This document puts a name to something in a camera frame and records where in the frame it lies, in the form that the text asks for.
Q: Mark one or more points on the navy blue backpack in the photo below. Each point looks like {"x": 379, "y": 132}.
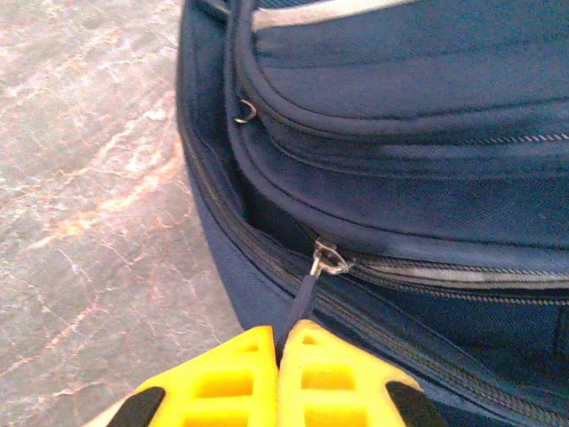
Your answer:
{"x": 400, "y": 155}

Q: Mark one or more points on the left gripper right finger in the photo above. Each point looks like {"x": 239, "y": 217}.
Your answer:
{"x": 342, "y": 387}

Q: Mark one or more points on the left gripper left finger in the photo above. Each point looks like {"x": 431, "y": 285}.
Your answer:
{"x": 218, "y": 387}

